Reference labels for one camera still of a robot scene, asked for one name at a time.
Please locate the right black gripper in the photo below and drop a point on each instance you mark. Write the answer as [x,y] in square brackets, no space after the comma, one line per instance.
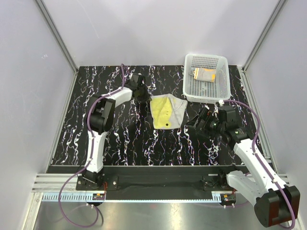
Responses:
[206,116]

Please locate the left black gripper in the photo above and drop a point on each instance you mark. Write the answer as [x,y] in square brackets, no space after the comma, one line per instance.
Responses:
[146,97]

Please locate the yellow and grey towel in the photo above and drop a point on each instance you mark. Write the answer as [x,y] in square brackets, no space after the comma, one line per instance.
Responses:
[167,111]

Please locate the orange towel with grey pattern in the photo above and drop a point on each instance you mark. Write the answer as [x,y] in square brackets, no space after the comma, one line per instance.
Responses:
[203,74]

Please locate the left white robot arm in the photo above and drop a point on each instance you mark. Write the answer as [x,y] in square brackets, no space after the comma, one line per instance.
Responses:
[100,118]

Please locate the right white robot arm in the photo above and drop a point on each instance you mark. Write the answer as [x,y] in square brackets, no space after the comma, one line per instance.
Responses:
[273,200]

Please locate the white perforated plastic basket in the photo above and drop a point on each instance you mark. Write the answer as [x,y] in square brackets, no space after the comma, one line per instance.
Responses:
[202,91]

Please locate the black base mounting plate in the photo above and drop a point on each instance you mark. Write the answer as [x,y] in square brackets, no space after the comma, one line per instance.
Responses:
[166,180]

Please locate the right connector block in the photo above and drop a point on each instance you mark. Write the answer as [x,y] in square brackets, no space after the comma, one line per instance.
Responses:
[229,198]

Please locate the connector block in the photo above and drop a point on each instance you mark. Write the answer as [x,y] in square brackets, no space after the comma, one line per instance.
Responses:
[99,197]
[229,198]

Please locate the left connector block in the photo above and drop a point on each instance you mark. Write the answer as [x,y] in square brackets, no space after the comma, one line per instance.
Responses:
[99,197]

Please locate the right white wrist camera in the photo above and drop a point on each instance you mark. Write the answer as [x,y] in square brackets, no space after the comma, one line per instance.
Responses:
[218,104]

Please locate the aluminium cross rail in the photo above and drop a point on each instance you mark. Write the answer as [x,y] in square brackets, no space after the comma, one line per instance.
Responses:
[48,182]

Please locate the left aluminium frame post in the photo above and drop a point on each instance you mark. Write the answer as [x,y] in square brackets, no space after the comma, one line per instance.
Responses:
[52,27]

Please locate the aluminium frame post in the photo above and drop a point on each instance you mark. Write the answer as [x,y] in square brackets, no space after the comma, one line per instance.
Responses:
[268,26]
[52,27]

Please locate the right aluminium frame post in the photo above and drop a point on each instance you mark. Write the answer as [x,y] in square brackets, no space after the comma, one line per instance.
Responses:
[268,26]

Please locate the white slotted cable duct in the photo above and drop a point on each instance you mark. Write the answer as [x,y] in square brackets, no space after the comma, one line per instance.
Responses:
[209,197]

